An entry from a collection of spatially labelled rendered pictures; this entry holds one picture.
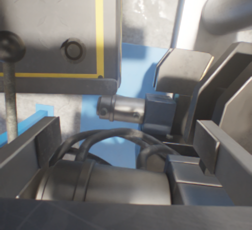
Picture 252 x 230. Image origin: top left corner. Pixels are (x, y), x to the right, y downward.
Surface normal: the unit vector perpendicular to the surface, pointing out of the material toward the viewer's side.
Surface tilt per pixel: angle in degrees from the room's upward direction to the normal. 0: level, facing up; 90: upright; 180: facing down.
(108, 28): 0
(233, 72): 0
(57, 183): 56
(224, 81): 0
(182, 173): 90
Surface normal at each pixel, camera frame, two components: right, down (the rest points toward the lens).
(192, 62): -0.03, 0.28
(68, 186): 0.09, -0.63
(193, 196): 0.13, -0.95
